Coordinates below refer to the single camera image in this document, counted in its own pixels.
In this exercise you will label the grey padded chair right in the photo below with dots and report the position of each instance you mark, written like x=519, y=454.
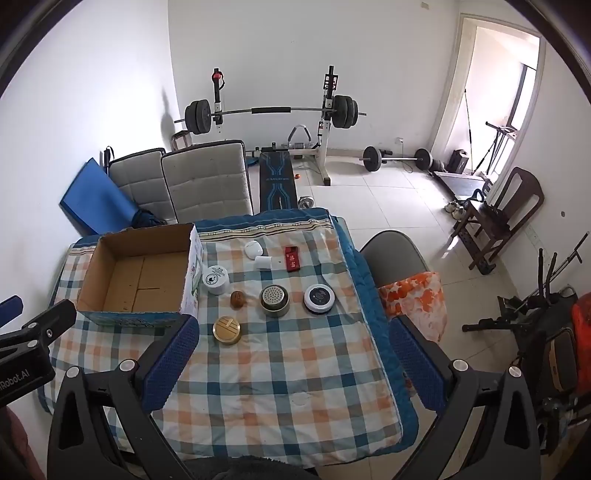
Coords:
x=205, y=180

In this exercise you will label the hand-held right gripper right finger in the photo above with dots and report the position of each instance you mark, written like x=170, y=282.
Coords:
x=411, y=364

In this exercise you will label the cardboard box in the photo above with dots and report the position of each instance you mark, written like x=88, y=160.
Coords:
x=134, y=277

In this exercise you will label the grey padded chair left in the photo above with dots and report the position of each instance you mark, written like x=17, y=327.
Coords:
x=134, y=184

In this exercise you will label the black weight bench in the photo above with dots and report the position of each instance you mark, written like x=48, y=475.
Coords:
x=276, y=180

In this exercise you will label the plaid blue-bordered blanket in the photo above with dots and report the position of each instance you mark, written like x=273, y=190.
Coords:
x=286, y=369

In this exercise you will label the dark blue cloth bundle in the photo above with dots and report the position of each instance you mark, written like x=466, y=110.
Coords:
x=150, y=218

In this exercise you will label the black treadmill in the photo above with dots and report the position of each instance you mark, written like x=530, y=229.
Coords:
x=457, y=181

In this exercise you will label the white earbud case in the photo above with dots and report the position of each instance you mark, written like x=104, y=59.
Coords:
x=253, y=248

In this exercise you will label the black folded exercise machine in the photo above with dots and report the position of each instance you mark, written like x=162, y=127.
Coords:
x=540, y=323

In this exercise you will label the grey ab wheel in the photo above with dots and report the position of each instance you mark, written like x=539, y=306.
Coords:
x=306, y=202

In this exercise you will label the metal perforated round tin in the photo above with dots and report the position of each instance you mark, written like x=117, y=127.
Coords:
x=274, y=300

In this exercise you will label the person's left forearm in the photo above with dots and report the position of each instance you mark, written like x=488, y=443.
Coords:
x=16, y=443

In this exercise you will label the grey padded chair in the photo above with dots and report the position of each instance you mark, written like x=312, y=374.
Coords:
x=205, y=180
x=134, y=184

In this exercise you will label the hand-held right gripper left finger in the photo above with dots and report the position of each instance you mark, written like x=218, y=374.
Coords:
x=171, y=364

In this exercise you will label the black and white round tin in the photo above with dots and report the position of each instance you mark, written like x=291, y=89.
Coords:
x=319, y=299

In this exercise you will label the brown walnut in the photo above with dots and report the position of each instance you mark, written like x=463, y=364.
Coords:
x=237, y=299

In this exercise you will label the orange patterned cloth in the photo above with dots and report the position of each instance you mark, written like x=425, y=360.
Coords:
x=415, y=300

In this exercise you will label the pair of white shoes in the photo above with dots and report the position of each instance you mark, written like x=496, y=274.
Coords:
x=455, y=210

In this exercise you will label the small white cylinder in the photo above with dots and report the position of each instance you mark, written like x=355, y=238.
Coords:
x=264, y=262

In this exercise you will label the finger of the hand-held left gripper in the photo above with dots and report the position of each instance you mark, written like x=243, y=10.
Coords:
x=46, y=318
x=9, y=308

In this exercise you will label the dark wooden chair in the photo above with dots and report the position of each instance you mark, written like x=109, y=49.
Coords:
x=519, y=194

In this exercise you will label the white barbell rack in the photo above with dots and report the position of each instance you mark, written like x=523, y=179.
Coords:
x=327, y=138

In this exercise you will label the grey folding chair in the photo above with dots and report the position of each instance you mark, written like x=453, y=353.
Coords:
x=392, y=254

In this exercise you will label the short barbell with black plates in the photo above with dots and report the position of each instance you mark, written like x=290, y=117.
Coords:
x=371, y=158

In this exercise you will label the white round jar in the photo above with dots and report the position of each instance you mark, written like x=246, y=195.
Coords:
x=215, y=279

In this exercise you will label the small wooden stool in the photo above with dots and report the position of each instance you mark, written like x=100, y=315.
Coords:
x=181, y=138

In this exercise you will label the red box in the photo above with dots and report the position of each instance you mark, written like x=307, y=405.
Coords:
x=292, y=259

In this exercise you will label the white door frame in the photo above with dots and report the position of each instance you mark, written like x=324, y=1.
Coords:
x=455, y=83

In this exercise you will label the small black box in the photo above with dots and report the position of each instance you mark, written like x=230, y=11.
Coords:
x=459, y=161

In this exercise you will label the blue exercise mat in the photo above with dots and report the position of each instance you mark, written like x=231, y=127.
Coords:
x=97, y=198

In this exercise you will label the gold round tin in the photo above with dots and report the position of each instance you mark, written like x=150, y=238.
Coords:
x=227, y=330

